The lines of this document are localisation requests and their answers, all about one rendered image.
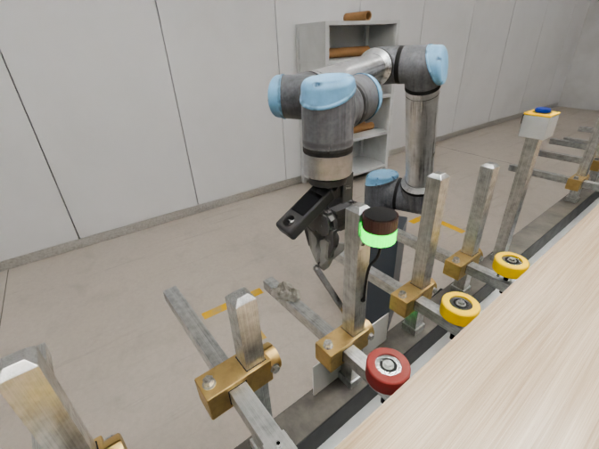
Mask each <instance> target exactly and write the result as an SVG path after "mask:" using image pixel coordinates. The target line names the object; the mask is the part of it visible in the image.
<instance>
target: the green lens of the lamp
mask: <svg viewBox="0 0 599 449"><path fill-rule="evenodd" d="M397 231H398V229H397V230H396V231H395V232H394V233H393V234H390V235H385V236H378V235H372V234H370V233H367V232H366V231H365V230H364V229H363V228H362V226H361V240H362V242H363V243H365V244H366V245H368V246H371V247H375V248H387V247H389V246H392V245H393V244H394V243H395V242H396V239H397Z"/></svg>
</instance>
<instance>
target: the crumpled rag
mask: <svg viewBox="0 0 599 449"><path fill-rule="evenodd" d="M270 292H271V295H272V296H273V297H275V298H276V300H278V299H283V300H284V301H290V302H291V301H292V302H296V300H297V298H300V292H299V290H298V289H295V288H293V287H292V286H291V284H290V283H289V282H285V281H283V282H280V283H279V284H278V286H277V288H272V289H271V290H270Z"/></svg>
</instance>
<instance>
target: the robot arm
mask: <svg viewBox="0 0 599 449"><path fill-rule="evenodd" d="M447 69H448V54H447V48H446V47H445V46H444V45H434V44H428V45H389V46H380V47H375V48H371V49H368V50H366V51H365V52H364V53H363V54H362V55H361V56H360V57H358V58H356V59H352V60H349V61H343V62H340V63H336V64H333V65H330V66H327V67H323V68H321V69H315V70H311V71H304V72H301V73H298V74H294V75H284V74H281V75H276V76H274V77H273V78H272V79H271V81H270V83H269V87H268V91H267V98H268V105H269V109H270V110H271V112H272V113H273V115H274V116H276V117H277V118H283V119H287V118H291V119H301V121H302V145H303V165H304V175H305V176H307V177H308V181H309V183H310V184H311V185H313V186H312V187H311V188H310V189H309V190H308V191H307V192H306V193H305V194H304V195H303V196H302V197H301V198H300V199H299V200H298V201H297V202H296V203H295V204H294V205H293V206H292V207H291V208H290V209H289V210H288V211H287V212H286V213H285V214H284V215H283V216H282V217H281V218H280V219H279V220H278V221H277V222H276V226H277V228H278V229H279V230H280V231H281V232H282V233H284V234H285V235H287V236H288V237H289V238H291V239H292V240H295V239H296V238H297V237H298V236H299V235H300V234H301V233H302V232H303V231H304V230H305V234H306V237H307V241H308V246H309V247H310V249H311V252H312V255H313V257H314V259H315V261H316V263H317V264H318V265H319V267H320V268H321V269H323V271H324V270H326V269H327V268H328V267H329V266H330V264H331V262H332V261H333V260H334V259H335V258H336V257H337V256H338V255H339V254H340V253H341V252H343V251H344V242H339V239H340V237H339V234H338V233H337V232H338V231H342V230H344V229H345V209H346V208H347V207H349V206H351V205H352V203H353V204H355V203H357V202H356V201H354V200H352V196H353V173H354V172H352V162H353V134H354V127H355V126H357V125H359V124H361V123H362V122H364V121H367V120H369V119H370V118H372V117H373V116H374V115H375V113H376V112H377V111H378V110H379V108H380V107H381V105H382V88H381V85H388V84H405V92H406V174H405V175H404V176H403V178H401V177H398V176H399V174H398V172H397V171H395V170H392V169H378V170H374V171H372V172H370V173H369V174H368V175H367V176H366V179H365V202H364V204H366V205H367V206H369V207H370V208H371V207H385V208H391V209H394V210H395V209H396V210H401V211H405V212H411V213H415V214H420V215H421V213H422V208H423V196H424V191H425V185H426V179H427V176H428V175H430V174H432V173H433V168H434V157H435V145H436V133H437V123H438V111H439V89H440V88H441V85H444V84H445V82H446V80H447Z"/></svg>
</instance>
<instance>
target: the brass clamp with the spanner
mask: <svg viewBox="0 0 599 449"><path fill-rule="evenodd" d="M373 338H374V329H373V326H372V324H371V323H370V322H369V321H368V320H366V319H365V329H364V330H362V331H360V332H359V333H358V334H357V335H356V336H354V337H353V336H351V335H350V334H349V333H348V332H346V331H345V330H344V329H343V328H342V325H341V326H339V327H338V328H337V329H335V330H334V331H332V332H330V333H329V334H327V335H326V336H324V337H323V338H321V339H319V340H318V341H317V342H316V359H317V360H318V361H319V362H320V363H321V364H322V365H323V366H324V367H325V368H326V369H327V370H328V371H329V372H333V371H334V370H336V369H337V368H338V367H340V366H341V365H342V364H344V362H343V352H344V351H345V350H346V349H348V348H349V347H351V346H352V345H354V346H355V347H357V348H358V349H359V350H362V349H363V348H364V347H366V346H367V345H368V340H369V339H370V340H372V339H373ZM326 339H330V340H331V341H332V344H333V347H332V349H330V350H326V349H324V347H323V344H324V341H325V340H326Z"/></svg>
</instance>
